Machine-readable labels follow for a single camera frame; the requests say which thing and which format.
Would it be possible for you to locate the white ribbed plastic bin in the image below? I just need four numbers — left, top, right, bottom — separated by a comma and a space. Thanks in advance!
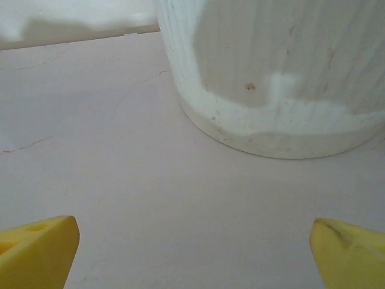
152, 0, 385, 160

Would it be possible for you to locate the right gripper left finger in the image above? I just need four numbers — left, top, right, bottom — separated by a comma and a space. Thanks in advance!
0, 215, 81, 289

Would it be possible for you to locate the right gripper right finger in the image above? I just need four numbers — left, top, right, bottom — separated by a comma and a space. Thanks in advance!
309, 217, 385, 289

